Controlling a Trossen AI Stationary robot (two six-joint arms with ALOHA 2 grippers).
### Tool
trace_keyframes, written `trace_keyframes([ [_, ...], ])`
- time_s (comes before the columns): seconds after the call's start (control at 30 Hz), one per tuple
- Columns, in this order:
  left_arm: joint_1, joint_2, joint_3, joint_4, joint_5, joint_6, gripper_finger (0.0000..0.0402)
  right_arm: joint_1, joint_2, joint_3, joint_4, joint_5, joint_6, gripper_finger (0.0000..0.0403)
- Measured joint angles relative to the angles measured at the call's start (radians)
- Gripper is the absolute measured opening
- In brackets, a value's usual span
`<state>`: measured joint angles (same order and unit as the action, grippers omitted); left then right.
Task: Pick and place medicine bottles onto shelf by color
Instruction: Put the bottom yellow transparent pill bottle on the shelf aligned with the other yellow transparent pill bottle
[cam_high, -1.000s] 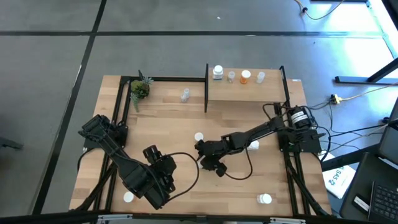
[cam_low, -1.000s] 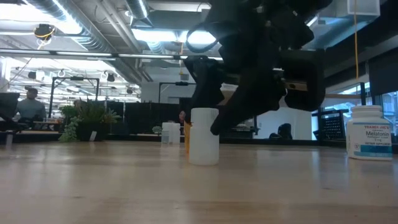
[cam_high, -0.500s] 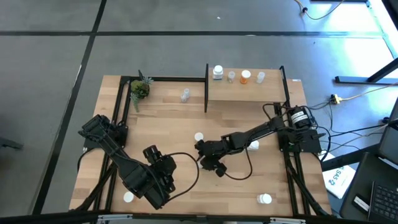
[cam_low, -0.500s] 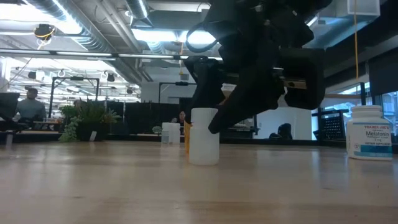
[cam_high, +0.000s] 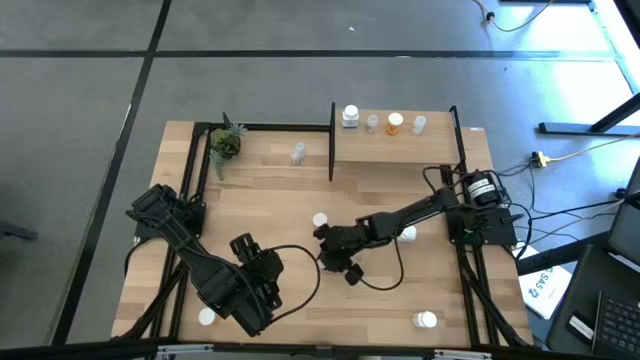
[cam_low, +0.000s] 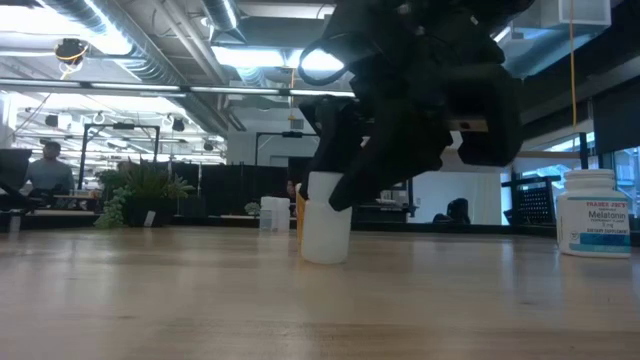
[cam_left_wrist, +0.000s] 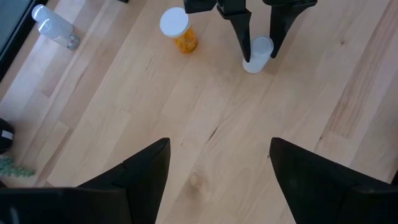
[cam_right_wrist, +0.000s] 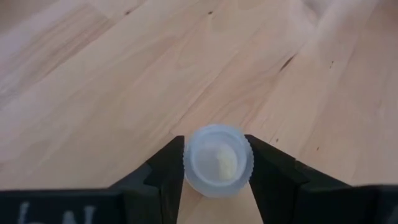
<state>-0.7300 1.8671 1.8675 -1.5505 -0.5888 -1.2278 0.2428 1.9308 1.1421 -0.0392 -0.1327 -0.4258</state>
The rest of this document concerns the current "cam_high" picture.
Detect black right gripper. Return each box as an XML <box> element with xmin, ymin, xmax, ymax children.
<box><xmin>314</xmin><ymin>223</ymin><xmax>367</xmax><ymax>288</ymax></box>

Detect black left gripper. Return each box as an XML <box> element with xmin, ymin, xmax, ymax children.
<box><xmin>230</xmin><ymin>232</ymin><xmax>285</xmax><ymax>308</ymax></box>

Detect wooden shelf with black posts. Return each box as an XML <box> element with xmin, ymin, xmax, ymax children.
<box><xmin>328</xmin><ymin>102</ymin><xmax>469</xmax><ymax>182</ymax></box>

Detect potted green succulent plant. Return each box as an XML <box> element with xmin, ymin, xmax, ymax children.
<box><xmin>208</xmin><ymin>112</ymin><xmax>247</xmax><ymax>180</ymax></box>

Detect white printed paper sheet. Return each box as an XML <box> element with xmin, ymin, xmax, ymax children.
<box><xmin>517</xmin><ymin>243</ymin><xmax>575</xmax><ymax>321</ymax></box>

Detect black desk leg bar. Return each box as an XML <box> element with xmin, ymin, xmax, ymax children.
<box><xmin>514</xmin><ymin>232</ymin><xmax>611</xmax><ymax>276</ymax></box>

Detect dark grey side desk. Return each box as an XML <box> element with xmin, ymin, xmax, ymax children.
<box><xmin>544</xmin><ymin>243</ymin><xmax>640</xmax><ymax>360</ymax></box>

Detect black device with white label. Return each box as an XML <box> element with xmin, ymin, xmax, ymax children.
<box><xmin>567</xmin><ymin>312</ymin><xmax>596</xmax><ymax>341</ymax></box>

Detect black chair foot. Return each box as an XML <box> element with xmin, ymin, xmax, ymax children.
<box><xmin>0</xmin><ymin>219</ymin><xmax>39</xmax><ymax>242</ymax></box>

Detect black desk foot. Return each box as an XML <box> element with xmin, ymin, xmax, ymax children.
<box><xmin>538</xmin><ymin>92</ymin><xmax>640</xmax><ymax>137</ymax></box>

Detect dark laptop screen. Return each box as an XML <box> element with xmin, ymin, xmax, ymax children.
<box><xmin>608</xmin><ymin>159</ymin><xmax>640</xmax><ymax>274</ymax></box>

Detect black laptop keyboard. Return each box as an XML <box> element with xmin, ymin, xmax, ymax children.
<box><xmin>592</xmin><ymin>292</ymin><xmax>640</xmax><ymax>357</ymax></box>

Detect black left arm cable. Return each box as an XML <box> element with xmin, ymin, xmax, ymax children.
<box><xmin>264</xmin><ymin>243</ymin><xmax>322</xmax><ymax>324</ymax></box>

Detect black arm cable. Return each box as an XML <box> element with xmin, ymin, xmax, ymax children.
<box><xmin>264</xmin><ymin>243</ymin><xmax>322</xmax><ymax>324</ymax></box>
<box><xmin>355</xmin><ymin>238</ymin><xmax>405</xmax><ymax>292</ymax></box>

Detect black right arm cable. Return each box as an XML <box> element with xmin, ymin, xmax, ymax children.
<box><xmin>355</xmin><ymin>238</ymin><xmax>405</xmax><ymax>292</ymax></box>

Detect silver metal bracket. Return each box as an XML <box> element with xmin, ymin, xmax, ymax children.
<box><xmin>155</xmin><ymin>343</ymin><xmax>215</xmax><ymax>360</ymax></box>
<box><xmin>432</xmin><ymin>348</ymin><xmax>494</xmax><ymax>360</ymax></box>

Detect black aluminium table frame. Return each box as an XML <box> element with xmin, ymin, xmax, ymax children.
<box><xmin>112</xmin><ymin>121</ymin><xmax>534</xmax><ymax>360</ymax></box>

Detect yellow power plug with cable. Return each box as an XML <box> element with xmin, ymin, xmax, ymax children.
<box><xmin>530</xmin><ymin>134</ymin><xmax>640</xmax><ymax>167</ymax></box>

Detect black floor cable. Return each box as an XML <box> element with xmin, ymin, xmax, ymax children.
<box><xmin>519</xmin><ymin>197</ymin><xmax>626</xmax><ymax>221</ymax></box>

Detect white floor cable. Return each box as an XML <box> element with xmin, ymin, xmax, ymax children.
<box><xmin>472</xmin><ymin>0</ymin><xmax>554</xmax><ymax>34</ymax></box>

